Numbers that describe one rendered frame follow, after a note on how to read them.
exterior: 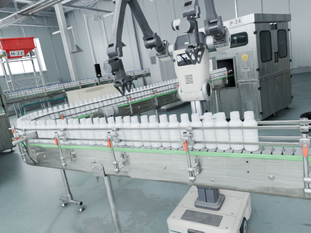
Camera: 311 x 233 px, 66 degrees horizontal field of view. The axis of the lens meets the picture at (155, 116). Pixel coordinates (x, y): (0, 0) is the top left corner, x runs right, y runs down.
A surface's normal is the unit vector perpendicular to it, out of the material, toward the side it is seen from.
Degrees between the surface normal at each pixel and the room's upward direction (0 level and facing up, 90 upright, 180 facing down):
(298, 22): 90
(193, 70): 90
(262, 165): 90
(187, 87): 90
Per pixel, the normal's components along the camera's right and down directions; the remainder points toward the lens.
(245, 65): -0.74, 0.25
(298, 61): -0.50, 0.26
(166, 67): 0.65, 0.06
